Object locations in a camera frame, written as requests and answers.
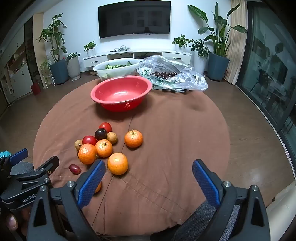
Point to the plant in grey pot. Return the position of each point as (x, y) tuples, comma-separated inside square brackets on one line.
[(74, 68)]

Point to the beige curtain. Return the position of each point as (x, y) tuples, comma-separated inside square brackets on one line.
[(235, 58)]

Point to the small oval red tomato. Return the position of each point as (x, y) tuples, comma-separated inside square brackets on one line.
[(75, 169)]

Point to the bushy plant tall white pot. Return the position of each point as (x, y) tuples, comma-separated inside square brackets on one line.
[(198, 62)]

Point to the grey mesh chair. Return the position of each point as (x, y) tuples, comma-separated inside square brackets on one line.
[(198, 222)]

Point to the round red tomato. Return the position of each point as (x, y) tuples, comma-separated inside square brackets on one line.
[(89, 139), (106, 126)]

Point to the green leafy vegetables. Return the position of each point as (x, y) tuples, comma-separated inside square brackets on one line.
[(118, 65)]

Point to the clear plastic bag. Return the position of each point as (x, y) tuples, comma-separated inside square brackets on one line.
[(189, 78)]

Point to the small plant white pot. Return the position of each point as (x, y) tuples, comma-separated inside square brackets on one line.
[(91, 52), (180, 48)]

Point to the dark purple tomato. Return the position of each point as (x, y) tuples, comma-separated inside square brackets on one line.
[(100, 133)]

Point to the red bin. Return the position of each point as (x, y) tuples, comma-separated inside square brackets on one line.
[(35, 89)]

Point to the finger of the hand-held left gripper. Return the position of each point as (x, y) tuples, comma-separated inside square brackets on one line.
[(47, 165), (19, 154)]

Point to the glass sliding door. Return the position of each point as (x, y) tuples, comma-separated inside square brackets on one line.
[(266, 69)]

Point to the white plastic basin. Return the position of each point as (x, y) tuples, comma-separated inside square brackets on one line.
[(115, 71)]

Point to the white television cabinet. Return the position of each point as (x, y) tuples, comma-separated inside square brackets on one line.
[(178, 56)]

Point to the thin-leaved plant on stand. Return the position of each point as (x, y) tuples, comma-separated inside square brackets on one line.
[(45, 66)]

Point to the red plastic colander bowl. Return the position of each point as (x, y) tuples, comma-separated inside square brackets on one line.
[(120, 92)]

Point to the brown longan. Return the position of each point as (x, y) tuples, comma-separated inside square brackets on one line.
[(77, 144), (112, 138)]

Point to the person's left hand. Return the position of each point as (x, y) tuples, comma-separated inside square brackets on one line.
[(11, 223)]

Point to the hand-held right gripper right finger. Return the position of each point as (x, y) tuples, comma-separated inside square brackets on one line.
[(207, 185)]

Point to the cream cushion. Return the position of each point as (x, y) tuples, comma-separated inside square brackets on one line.
[(279, 206)]

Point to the white cupboard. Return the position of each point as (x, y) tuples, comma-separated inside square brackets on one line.
[(18, 76)]

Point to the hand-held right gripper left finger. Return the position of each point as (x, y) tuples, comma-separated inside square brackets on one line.
[(91, 183)]

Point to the orange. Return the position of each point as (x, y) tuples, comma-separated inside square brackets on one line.
[(104, 148), (98, 188), (118, 164), (133, 139), (87, 154)]

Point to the black wall television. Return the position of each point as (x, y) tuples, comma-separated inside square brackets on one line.
[(134, 18)]

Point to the tall tree plant blue pot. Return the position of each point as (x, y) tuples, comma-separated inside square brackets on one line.
[(59, 71)]

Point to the large-leaved plant blue pot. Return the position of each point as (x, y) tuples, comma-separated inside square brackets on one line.
[(217, 67)]

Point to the pile of dark cherries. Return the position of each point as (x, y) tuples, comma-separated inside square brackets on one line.
[(164, 74)]

